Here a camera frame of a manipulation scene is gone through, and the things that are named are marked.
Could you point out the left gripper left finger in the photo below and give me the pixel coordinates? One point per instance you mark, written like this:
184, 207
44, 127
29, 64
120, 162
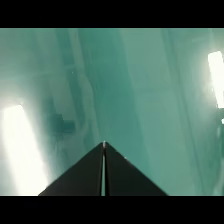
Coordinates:
80, 178

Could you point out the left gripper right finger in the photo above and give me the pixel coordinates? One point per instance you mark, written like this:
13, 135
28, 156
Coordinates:
128, 178

